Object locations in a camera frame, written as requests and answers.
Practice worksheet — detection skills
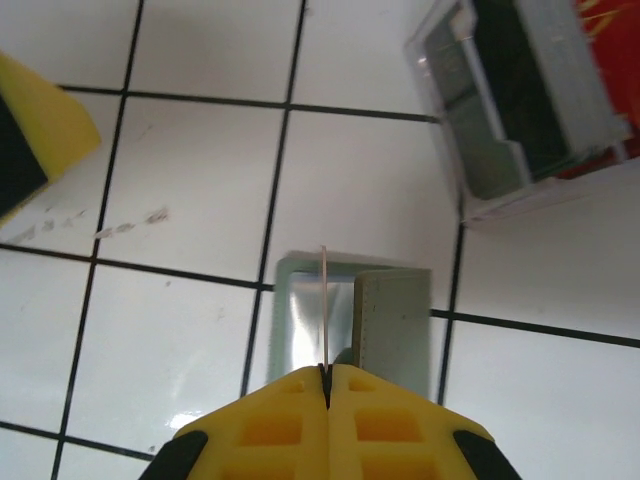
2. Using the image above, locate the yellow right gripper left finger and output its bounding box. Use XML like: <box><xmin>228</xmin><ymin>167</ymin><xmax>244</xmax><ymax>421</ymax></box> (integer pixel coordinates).
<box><xmin>142</xmin><ymin>363</ymin><xmax>330</xmax><ymax>480</ymax></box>

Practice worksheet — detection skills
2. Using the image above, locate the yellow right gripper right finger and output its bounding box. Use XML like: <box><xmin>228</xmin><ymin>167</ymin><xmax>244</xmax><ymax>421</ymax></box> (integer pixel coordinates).
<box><xmin>328</xmin><ymin>363</ymin><xmax>521</xmax><ymax>480</ymax></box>

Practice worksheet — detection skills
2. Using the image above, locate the green card holder wallet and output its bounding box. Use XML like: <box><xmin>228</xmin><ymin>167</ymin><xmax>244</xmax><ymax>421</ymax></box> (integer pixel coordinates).
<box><xmin>269</xmin><ymin>249</ymin><xmax>434</xmax><ymax>401</ymax></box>

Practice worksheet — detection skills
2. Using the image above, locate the grey credit card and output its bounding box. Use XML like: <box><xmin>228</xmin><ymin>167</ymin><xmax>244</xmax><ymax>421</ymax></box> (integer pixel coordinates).
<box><xmin>422</xmin><ymin>22</ymin><xmax>521</xmax><ymax>199</ymax></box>

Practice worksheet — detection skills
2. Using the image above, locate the dark brown credit card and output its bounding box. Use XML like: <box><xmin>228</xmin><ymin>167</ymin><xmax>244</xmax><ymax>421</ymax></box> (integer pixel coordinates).
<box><xmin>472</xmin><ymin>0</ymin><xmax>571</xmax><ymax>171</ymax></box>

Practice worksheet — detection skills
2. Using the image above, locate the clear acrylic card box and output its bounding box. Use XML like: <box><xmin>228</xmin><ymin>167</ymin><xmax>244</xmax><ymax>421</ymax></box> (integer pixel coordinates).
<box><xmin>403</xmin><ymin>0</ymin><xmax>640</xmax><ymax>230</ymax></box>

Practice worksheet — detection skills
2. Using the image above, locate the red credit card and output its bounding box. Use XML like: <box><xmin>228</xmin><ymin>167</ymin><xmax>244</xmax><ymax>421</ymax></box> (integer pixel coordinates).
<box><xmin>569</xmin><ymin>0</ymin><xmax>640</xmax><ymax>181</ymax></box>

